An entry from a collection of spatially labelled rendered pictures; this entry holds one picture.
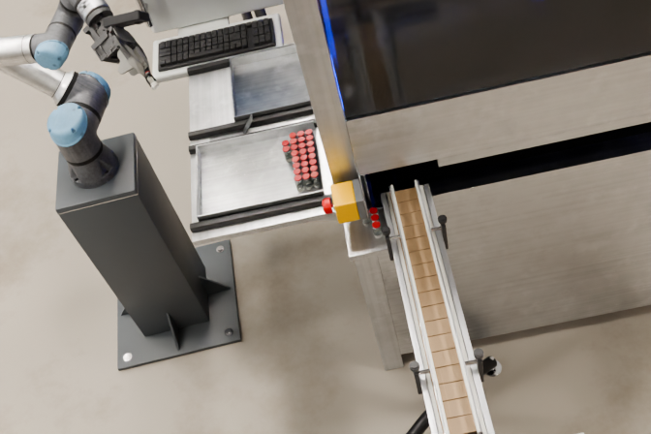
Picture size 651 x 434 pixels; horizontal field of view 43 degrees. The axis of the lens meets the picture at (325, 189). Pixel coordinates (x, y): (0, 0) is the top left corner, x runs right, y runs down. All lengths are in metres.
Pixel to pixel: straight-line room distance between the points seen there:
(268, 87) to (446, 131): 0.73
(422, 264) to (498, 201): 0.36
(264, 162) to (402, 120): 0.53
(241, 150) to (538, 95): 0.86
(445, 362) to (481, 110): 0.58
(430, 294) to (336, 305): 1.15
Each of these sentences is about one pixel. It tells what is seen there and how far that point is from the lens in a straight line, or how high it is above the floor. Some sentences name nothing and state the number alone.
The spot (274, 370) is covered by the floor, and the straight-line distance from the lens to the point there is 2.97.
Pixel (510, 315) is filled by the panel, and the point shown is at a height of 0.20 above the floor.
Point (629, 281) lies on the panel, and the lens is 2.75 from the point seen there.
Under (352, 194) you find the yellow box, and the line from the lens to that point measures 1.99.
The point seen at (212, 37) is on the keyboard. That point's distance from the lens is 2.86.
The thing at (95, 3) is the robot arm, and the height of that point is 1.35.
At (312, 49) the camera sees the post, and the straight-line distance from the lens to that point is 1.75.
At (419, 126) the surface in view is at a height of 1.14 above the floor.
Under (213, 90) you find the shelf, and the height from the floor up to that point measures 0.88.
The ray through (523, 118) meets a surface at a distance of 2.02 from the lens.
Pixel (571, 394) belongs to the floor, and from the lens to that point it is 2.84.
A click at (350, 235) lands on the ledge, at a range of 2.10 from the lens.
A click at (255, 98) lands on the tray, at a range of 2.50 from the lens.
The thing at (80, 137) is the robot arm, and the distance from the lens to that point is 2.48.
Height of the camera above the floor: 2.56
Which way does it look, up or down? 50 degrees down
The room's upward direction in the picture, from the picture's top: 16 degrees counter-clockwise
